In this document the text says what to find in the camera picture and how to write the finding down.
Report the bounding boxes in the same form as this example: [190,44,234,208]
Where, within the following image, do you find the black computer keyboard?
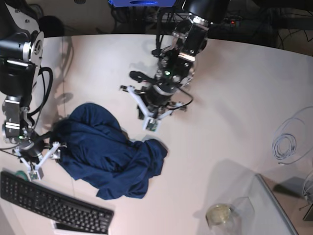
[0,171,114,234]

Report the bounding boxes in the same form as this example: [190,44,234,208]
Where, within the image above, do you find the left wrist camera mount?
[120,86,193,132]

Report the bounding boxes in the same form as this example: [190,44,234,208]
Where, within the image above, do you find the green tape roll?
[15,170,29,181]

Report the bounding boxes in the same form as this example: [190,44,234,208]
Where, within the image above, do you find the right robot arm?
[0,0,53,164]

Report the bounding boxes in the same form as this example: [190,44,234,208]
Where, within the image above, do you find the black power strip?
[222,15,243,26]

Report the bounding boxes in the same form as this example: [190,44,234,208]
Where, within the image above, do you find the blue box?
[109,0,176,7]

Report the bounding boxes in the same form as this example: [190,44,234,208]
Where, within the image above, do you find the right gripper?
[14,119,68,163]

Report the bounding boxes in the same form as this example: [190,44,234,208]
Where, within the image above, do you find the dark blue t-shirt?
[60,103,168,200]

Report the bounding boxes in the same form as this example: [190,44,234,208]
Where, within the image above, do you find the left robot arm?
[129,0,229,120]

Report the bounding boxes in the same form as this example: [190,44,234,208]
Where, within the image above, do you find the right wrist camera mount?
[13,141,62,181]

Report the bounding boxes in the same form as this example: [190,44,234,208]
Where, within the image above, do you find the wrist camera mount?
[120,86,193,132]
[13,141,62,181]

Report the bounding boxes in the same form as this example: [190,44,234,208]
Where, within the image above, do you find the light blue coiled cable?
[272,106,313,165]

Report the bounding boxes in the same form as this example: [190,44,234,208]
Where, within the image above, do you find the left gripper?
[129,71,177,120]

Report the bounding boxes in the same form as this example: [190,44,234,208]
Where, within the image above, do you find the clear tape roll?
[205,204,232,228]

